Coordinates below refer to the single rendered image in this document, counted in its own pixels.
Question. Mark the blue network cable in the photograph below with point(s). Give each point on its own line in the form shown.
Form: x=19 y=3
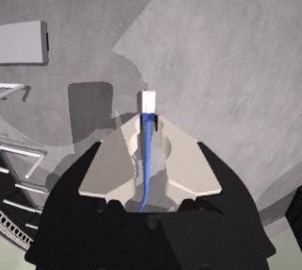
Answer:
x=147 y=161

